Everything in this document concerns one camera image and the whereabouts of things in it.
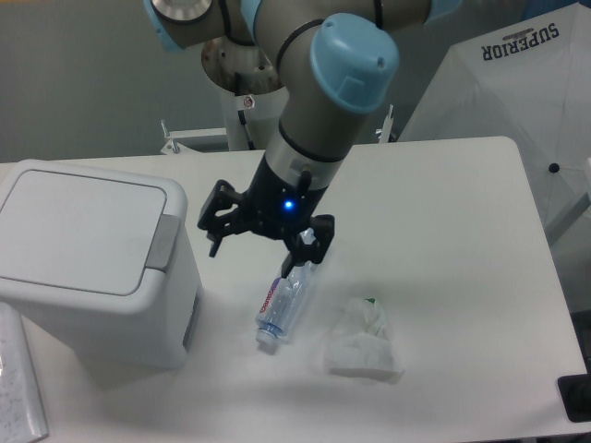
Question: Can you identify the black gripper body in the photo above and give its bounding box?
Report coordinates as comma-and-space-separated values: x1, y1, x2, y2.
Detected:
239, 159, 331, 240

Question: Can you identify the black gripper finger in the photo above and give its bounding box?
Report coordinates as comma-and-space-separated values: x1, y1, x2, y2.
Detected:
281, 214, 335, 278
197, 179, 258, 257

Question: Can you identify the white push-lid trash can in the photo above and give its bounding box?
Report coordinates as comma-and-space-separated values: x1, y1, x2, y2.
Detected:
1, 160, 201, 368

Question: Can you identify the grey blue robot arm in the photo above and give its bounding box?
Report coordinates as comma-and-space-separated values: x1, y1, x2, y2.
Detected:
144, 1, 458, 274

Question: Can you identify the crushed clear plastic bottle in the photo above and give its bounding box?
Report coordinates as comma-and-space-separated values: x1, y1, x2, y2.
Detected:
254, 228, 324, 355

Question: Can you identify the crumpled white tissue wrapper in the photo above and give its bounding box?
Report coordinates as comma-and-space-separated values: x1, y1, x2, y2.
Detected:
323, 297, 404, 384

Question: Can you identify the white Superior umbrella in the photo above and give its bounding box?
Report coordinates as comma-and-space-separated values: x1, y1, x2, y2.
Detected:
400, 3, 590, 224

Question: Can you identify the black device at table edge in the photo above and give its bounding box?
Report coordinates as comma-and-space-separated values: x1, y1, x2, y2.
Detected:
558, 374, 590, 423

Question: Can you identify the black pedestal cable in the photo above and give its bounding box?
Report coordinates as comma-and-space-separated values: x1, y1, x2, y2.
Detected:
234, 71, 257, 151

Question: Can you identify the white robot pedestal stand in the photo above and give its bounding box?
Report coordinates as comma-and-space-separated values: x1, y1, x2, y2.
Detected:
159, 36, 398, 157

